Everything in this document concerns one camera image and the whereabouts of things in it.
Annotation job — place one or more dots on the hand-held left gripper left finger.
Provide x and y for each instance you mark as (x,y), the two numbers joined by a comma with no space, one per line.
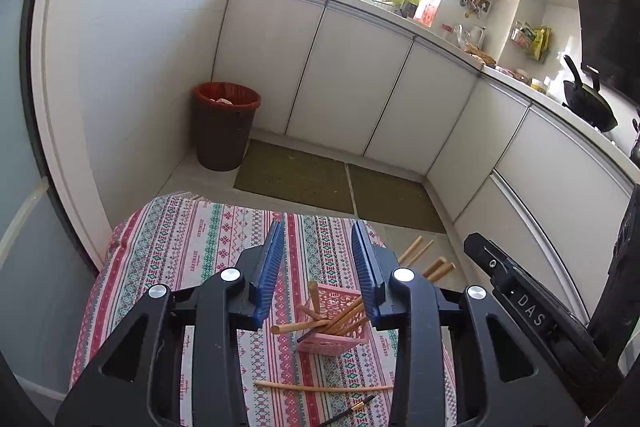
(267,277)

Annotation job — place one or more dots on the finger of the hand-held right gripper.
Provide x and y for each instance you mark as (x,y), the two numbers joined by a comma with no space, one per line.
(530,307)

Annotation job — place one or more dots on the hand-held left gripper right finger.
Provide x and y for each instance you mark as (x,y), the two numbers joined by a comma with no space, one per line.
(365,277)

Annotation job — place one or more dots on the group of wooden chopsticks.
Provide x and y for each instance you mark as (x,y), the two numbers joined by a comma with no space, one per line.
(345,317)

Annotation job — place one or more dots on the pink perforated utensil holder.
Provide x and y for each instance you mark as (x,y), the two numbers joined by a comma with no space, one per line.
(332,342)

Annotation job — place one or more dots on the patterned striped tablecloth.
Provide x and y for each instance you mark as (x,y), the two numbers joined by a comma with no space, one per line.
(200,247)

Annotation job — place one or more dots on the olive floor mat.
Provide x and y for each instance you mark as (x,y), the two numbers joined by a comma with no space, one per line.
(395,199)
(295,177)

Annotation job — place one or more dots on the brown trash bin red liner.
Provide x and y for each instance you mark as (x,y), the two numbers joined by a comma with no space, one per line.
(225,127)

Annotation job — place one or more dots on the black wok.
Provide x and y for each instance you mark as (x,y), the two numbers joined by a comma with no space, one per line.
(590,104)

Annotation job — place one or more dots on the white kitchen base cabinets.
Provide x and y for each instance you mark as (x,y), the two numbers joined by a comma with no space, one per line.
(360,72)

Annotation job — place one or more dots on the white kitchen countertop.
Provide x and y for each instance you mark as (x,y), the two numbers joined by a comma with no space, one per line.
(440,38)

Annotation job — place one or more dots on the black range hood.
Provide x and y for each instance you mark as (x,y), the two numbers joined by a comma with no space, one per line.
(607,27)

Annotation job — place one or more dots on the glass kettle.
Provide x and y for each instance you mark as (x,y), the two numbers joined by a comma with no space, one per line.
(472,38)

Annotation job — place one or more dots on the frosted glass sliding door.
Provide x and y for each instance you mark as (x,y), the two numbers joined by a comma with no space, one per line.
(30,157)

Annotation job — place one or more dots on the red drink bottle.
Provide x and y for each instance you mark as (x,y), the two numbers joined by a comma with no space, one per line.
(427,9)

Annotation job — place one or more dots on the wall rack with packets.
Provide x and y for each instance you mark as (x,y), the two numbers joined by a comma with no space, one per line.
(532,39)

